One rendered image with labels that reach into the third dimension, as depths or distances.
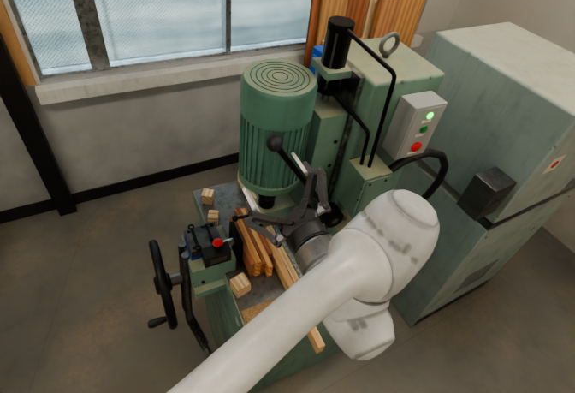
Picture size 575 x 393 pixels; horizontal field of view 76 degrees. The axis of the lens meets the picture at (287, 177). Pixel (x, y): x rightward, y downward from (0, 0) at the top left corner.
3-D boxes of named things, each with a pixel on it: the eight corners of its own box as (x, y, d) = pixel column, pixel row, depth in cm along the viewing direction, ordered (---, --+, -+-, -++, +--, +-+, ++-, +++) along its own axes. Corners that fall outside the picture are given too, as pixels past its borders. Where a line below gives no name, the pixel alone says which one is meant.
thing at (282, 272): (246, 208, 132) (246, 201, 130) (251, 207, 133) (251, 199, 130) (316, 354, 99) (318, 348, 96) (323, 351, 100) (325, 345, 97)
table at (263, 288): (168, 207, 136) (165, 196, 132) (245, 187, 148) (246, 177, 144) (216, 368, 99) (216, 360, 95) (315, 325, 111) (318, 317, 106)
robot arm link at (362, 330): (340, 282, 72) (370, 239, 64) (387, 358, 63) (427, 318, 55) (294, 294, 67) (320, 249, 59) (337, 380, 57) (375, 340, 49)
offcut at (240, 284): (250, 290, 110) (251, 282, 107) (237, 298, 108) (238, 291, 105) (242, 279, 112) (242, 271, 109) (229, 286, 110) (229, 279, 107)
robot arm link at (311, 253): (355, 264, 70) (340, 240, 73) (341, 249, 63) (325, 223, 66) (316, 290, 70) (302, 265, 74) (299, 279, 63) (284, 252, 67)
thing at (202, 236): (184, 237, 114) (182, 226, 110) (218, 228, 118) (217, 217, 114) (195, 272, 105) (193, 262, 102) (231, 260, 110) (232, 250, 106)
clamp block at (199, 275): (181, 251, 120) (179, 235, 114) (222, 240, 125) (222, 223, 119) (193, 289, 111) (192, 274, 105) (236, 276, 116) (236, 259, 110)
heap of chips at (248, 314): (240, 311, 105) (240, 305, 102) (284, 294, 110) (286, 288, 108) (251, 341, 100) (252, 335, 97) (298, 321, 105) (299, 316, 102)
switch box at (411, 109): (381, 146, 99) (400, 95, 88) (409, 139, 102) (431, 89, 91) (394, 161, 95) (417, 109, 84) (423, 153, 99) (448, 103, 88)
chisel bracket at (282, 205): (246, 217, 119) (246, 199, 113) (284, 206, 124) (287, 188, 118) (254, 235, 114) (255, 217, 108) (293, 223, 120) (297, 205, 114)
